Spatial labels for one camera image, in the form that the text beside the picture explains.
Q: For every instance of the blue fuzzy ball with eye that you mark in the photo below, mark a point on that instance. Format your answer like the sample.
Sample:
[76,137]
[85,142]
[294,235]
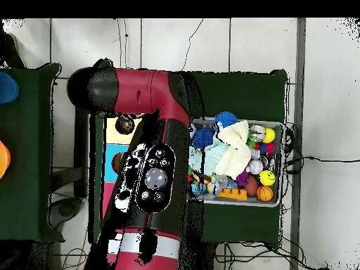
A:
[226,118]

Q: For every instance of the cream knitted cloth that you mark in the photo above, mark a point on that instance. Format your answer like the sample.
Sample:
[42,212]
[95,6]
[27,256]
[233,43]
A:
[236,152]

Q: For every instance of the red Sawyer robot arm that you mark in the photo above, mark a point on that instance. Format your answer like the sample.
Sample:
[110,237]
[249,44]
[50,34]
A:
[146,92]

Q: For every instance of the wooden box with three holes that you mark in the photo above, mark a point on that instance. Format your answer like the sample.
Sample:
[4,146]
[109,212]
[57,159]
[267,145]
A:
[111,168]

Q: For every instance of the metal mesh bin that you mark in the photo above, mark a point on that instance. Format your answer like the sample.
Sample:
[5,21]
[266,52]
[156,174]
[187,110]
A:
[247,203]

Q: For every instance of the blue spiky ball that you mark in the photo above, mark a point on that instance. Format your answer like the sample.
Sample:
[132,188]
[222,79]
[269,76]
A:
[203,137]

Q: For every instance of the mint knitted cloth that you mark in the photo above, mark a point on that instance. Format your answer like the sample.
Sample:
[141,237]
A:
[211,157]

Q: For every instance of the orange toy block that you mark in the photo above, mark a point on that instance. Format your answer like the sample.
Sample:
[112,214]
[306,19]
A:
[232,194]

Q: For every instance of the dark green table cloth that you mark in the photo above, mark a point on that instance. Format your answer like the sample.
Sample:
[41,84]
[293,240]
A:
[239,90]
[22,197]

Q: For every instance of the plain yellow ball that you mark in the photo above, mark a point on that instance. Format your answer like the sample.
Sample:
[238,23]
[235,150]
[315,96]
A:
[269,135]

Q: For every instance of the yellow smiley ball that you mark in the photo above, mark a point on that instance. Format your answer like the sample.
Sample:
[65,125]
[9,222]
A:
[267,177]

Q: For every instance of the orange toy basketball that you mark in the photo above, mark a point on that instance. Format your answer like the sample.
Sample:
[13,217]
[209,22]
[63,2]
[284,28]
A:
[265,193]

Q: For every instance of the black upright panel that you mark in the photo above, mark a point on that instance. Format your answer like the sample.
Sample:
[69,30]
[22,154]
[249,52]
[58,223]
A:
[81,157]

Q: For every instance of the dark grey stand base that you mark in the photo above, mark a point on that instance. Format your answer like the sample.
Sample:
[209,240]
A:
[66,209]

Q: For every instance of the orange round toy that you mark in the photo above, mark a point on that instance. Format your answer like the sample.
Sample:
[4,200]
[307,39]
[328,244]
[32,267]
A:
[3,159]

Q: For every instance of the blue ringed round toy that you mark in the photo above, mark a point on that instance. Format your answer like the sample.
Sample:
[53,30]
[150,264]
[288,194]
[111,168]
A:
[7,88]

